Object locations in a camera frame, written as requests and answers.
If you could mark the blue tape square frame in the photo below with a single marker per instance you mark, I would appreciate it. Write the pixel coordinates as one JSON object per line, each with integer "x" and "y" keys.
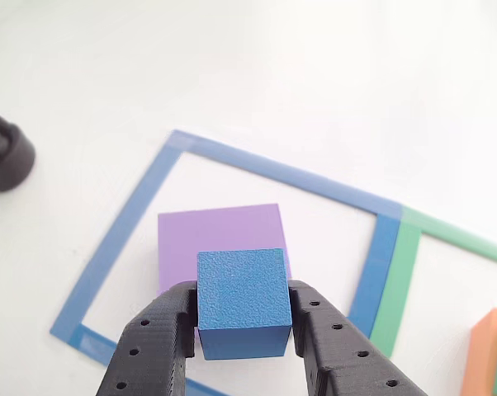
{"x": 273, "y": 169}

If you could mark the green tape square frame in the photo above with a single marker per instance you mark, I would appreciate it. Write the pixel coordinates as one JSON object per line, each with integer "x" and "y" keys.
{"x": 397, "y": 288}

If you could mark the black camera tripod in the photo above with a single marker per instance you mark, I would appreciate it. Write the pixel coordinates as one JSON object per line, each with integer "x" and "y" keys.
{"x": 5, "y": 161}

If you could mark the purple square block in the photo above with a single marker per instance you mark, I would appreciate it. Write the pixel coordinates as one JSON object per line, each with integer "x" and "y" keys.
{"x": 215, "y": 231}

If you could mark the small blue cube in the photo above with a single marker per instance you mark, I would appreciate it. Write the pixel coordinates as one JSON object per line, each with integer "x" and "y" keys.
{"x": 240, "y": 288}

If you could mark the orange square block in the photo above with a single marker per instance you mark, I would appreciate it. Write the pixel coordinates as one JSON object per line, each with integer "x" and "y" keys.
{"x": 481, "y": 354}

